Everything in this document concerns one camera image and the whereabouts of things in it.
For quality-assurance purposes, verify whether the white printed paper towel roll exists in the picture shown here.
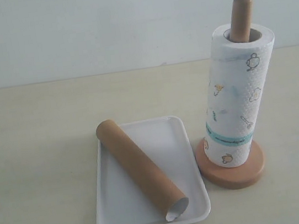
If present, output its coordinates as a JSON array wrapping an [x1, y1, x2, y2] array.
[[204, 24, 275, 168]]

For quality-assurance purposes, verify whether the brown cardboard tube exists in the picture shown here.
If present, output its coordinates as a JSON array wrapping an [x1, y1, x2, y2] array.
[[95, 119, 189, 222]]

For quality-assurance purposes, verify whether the wooden paper towel holder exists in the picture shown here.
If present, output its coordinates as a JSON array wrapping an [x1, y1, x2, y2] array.
[[195, 0, 265, 189]]

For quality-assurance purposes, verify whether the white rectangular plastic tray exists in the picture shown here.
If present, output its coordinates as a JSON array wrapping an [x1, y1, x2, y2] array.
[[96, 116, 211, 224]]

